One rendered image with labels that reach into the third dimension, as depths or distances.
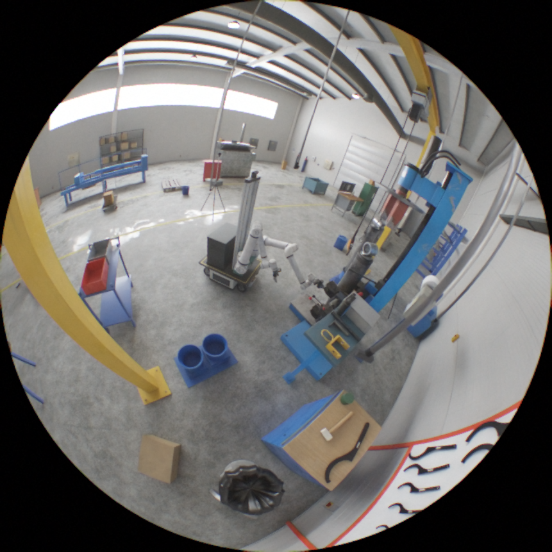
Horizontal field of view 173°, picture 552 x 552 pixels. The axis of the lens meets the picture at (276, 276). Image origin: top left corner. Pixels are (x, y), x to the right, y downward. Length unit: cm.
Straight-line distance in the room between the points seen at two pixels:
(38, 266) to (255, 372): 235
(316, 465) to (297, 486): 109
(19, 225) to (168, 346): 225
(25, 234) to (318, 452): 199
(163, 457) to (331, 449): 154
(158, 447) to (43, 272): 177
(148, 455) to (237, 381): 144
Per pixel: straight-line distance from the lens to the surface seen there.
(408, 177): 195
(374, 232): 343
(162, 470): 224
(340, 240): 522
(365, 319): 186
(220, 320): 274
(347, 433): 169
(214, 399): 236
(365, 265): 214
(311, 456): 155
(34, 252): 94
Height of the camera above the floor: 234
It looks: 42 degrees down
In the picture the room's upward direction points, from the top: 19 degrees clockwise
